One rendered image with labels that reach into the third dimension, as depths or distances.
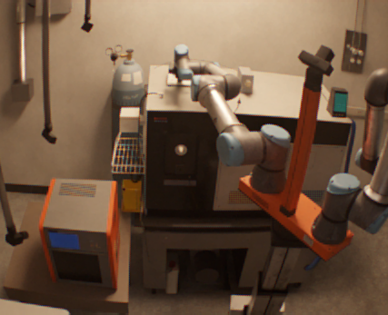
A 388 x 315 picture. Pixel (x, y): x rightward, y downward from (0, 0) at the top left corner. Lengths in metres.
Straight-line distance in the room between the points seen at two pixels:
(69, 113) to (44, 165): 0.61
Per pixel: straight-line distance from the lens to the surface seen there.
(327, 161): 2.60
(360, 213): 1.36
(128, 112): 2.66
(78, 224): 1.99
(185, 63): 2.24
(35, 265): 2.41
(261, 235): 2.72
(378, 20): 3.73
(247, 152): 1.51
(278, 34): 3.40
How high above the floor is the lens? 2.42
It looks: 32 degrees down
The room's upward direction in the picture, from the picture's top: 4 degrees clockwise
